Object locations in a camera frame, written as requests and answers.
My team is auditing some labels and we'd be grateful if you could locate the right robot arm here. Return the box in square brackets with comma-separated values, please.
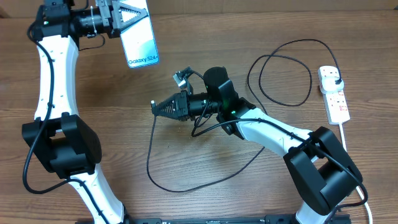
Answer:
[151, 67, 363, 223]

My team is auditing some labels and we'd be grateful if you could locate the white power strip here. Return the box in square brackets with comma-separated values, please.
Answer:
[317, 65, 350, 125]

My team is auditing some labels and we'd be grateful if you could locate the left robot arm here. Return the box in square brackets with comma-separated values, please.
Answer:
[22, 1, 149, 223]

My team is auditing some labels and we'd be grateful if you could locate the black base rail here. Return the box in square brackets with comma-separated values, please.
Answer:
[74, 214, 352, 224]

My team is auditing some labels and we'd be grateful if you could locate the white charger plug adapter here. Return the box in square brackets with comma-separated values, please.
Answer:
[320, 77, 345, 94]

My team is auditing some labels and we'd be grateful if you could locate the blue Galaxy smartphone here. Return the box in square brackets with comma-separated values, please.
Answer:
[121, 0, 159, 68]

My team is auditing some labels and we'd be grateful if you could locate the white power strip cord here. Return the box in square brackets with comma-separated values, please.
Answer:
[338, 123, 374, 224]

